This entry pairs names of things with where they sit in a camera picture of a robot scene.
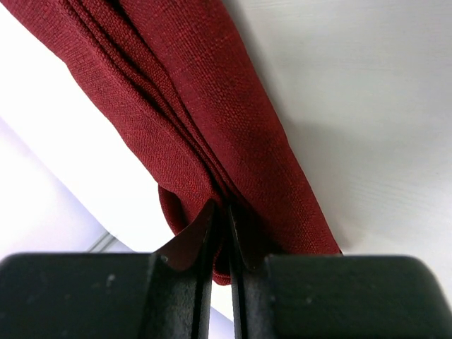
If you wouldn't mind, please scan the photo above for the dark red cloth napkin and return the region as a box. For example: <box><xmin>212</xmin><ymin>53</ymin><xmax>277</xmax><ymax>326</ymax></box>
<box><xmin>10</xmin><ymin>0</ymin><xmax>344</xmax><ymax>287</ymax></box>

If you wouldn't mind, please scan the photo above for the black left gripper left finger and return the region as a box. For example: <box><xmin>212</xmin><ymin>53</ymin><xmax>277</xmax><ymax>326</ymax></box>
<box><xmin>1</xmin><ymin>201</ymin><xmax>216</xmax><ymax>338</ymax></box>

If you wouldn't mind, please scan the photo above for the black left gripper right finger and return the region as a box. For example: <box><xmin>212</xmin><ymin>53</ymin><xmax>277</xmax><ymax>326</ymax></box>
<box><xmin>228</xmin><ymin>206</ymin><xmax>451</xmax><ymax>338</ymax></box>

